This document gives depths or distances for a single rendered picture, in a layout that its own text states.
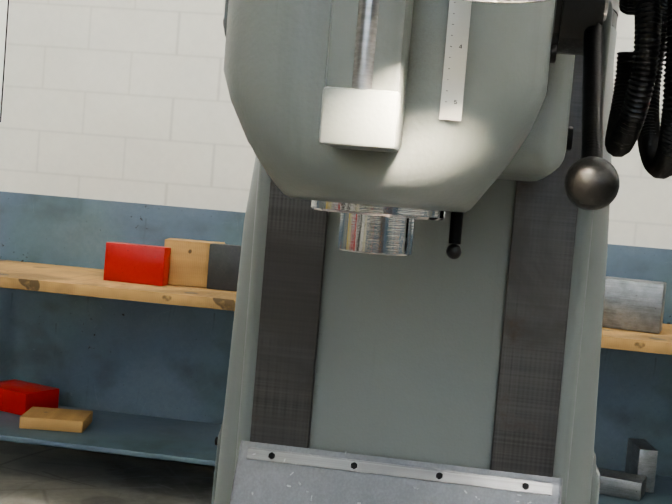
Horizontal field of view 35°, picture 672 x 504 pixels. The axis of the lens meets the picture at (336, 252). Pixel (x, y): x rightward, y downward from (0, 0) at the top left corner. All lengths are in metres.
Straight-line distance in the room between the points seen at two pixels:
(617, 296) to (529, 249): 3.35
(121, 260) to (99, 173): 0.76
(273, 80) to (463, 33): 0.11
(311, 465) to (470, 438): 0.16
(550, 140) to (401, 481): 0.42
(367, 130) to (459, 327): 0.53
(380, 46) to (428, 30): 0.05
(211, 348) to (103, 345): 0.53
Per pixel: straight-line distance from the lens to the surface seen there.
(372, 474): 1.08
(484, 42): 0.60
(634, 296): 4.39
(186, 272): 4.58
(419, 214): 0.65
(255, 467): 1.10
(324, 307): 1.07
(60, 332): 5.32
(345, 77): 0.57
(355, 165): 0.60
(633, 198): 4.92
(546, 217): 1.05
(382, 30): 0.57
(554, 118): 0.79
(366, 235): 0.67
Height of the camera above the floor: 1.31
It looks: 3 degrees down
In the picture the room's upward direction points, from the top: 5 degrees clockwise
